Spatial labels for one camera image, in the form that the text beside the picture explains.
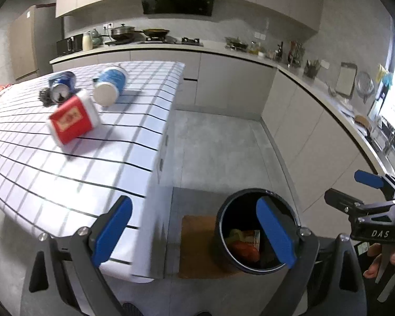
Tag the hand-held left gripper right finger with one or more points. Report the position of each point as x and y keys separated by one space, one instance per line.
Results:
x=276 y=233

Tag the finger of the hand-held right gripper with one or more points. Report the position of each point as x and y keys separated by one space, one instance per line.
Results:
x=340 y=200
x=368 y=179

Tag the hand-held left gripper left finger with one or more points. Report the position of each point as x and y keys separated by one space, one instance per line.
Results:
x=113 y=230

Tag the pink and white carton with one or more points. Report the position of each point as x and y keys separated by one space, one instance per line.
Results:
x=255 y=237

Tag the red plastic bag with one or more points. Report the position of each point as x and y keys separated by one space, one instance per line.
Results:
x=247 y=250

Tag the black plastic bucket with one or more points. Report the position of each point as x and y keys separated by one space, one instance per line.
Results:
x=223 y=253

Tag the red paper cup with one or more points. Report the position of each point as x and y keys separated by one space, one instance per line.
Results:
x=74 y=118

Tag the blue and white tub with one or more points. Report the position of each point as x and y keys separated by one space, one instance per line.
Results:
x=110 y=85

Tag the dark scrap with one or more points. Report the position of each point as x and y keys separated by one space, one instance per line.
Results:
x=46 y=97

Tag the crushed blue drink can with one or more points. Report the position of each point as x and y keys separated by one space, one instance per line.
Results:
x=63 y=84

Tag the person's right hand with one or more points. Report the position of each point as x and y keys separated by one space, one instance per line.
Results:
x=377 y=256

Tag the white kitchen island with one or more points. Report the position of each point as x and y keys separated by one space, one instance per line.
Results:
x=158 y=204

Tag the dishes in sink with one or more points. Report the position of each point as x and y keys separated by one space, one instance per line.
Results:
x=363 y=123

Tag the white checkered tablecloth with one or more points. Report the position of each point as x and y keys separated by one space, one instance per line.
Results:
x=85 y=177

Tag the brown floor mat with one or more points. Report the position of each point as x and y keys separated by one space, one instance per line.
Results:
x=197 y=247

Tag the island socket panel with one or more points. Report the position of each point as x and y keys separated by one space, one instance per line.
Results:
x=163 y=158

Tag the hanging metal strainer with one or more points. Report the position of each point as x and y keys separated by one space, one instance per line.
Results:
x=363 y=85

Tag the white cutting board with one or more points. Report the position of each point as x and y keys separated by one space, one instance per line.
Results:
x=345 y=80

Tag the hanging yellow and blue gloves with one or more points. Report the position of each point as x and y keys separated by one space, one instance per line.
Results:
x=385 y=75

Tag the dark utensil holder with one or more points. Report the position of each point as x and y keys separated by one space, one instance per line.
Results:
x=311 y=70

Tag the dark wine bottle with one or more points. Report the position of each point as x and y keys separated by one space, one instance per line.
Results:
x=280 y=52

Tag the beige base cabinets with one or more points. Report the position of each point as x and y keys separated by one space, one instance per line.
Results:
x=233 y=82

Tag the group of condiment bottles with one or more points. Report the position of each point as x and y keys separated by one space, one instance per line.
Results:
x=257 y=49

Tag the white jug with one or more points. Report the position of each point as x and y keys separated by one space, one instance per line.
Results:
x=87 y=42

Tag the wok with lid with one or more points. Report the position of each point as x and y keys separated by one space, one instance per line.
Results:
x=237 y=42

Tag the black microwave oven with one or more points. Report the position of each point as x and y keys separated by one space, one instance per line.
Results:
x=67 y=46

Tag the black gas stove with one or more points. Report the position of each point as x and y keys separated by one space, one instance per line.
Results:
x=171 y=42

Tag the black pot with glass lid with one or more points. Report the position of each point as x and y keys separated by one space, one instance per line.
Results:
x=123 y=33

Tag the black frying pan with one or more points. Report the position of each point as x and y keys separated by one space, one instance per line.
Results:
x=156 y=33

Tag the beige refrigerator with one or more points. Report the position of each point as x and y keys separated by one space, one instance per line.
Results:
x=29 y=46

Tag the white wall socket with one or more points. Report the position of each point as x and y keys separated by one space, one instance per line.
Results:
x=260 y=35
x=108 y=25

